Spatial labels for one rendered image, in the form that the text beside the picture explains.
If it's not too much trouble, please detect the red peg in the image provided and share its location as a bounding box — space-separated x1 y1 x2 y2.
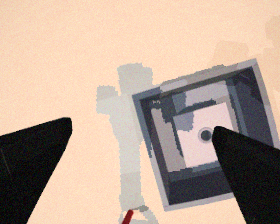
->
121 209 133 224

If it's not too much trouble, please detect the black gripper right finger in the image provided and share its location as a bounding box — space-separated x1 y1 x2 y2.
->
211 127 280 224

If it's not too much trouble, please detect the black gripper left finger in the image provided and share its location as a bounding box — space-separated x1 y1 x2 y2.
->
0 117 72 224

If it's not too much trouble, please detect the dark grey open box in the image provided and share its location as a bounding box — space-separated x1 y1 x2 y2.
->
132 57 280 212

